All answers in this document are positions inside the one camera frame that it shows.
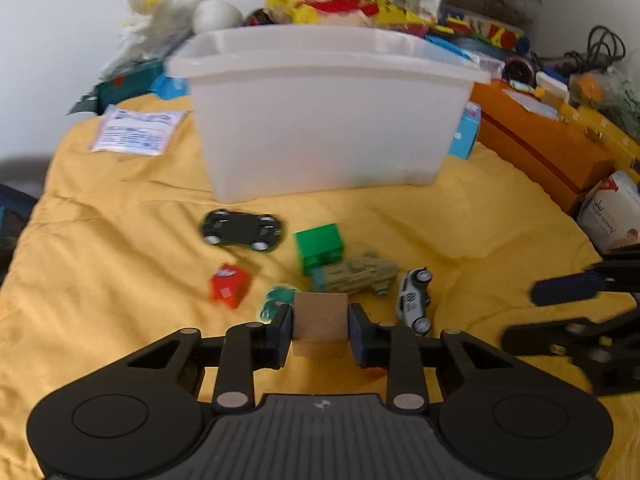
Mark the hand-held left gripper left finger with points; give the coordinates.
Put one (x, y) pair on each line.
(282, 332)

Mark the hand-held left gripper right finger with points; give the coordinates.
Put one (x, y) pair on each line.
(357, 332)

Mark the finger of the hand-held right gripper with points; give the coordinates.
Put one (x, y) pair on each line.
(535, 337)
(567, 287)

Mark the wooden block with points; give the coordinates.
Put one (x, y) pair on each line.
(320, 320)

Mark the white plastic bin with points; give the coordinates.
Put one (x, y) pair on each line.
(325, 125)

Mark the small green toy car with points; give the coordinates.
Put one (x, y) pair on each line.
(277, 295)

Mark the tan toy military vehicle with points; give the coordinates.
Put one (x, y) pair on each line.
(357, 272)

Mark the white toy car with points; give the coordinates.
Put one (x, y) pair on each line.
(412, 300)

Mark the red block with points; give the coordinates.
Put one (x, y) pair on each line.
(227, 285)

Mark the white wipes pack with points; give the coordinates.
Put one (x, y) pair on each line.
(607, 210)

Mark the green building block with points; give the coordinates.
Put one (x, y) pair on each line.
(317, 245)

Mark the black toy car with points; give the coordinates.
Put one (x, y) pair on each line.
(240, 227)

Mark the orange box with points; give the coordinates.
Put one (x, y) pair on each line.
(540, 145)

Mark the long yellow box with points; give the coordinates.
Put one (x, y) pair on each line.
(600, 130)

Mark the light blue box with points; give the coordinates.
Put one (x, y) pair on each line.
(462, 132)

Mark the white paper slip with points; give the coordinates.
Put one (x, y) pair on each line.
(532, 102)

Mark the yellow blanket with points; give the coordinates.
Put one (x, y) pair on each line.
(125, 220)

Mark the orange round object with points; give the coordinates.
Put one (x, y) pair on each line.
(589, 87)

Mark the small white box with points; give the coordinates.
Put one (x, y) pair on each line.
(552, 86)

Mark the black round device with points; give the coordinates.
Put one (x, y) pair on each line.
(520, 69)

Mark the white printed packet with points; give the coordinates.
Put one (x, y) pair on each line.
(135, 132)

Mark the blue packet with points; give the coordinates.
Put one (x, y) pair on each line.
(169, 86)

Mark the colourful toy box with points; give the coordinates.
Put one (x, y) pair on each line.
(485, 27)

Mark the blue patterned fabric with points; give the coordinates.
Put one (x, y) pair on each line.
(10, 220)

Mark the dark green carton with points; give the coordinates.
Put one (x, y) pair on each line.
(125, 80)

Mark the black blue bag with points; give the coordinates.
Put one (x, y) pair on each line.
(257, 17)

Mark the white bowl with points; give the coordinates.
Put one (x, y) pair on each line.
(215, 15)

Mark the yellow red snack bag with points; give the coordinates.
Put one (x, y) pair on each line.
(330, 5)

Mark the white plastic bag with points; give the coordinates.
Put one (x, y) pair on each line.
(160, 20)

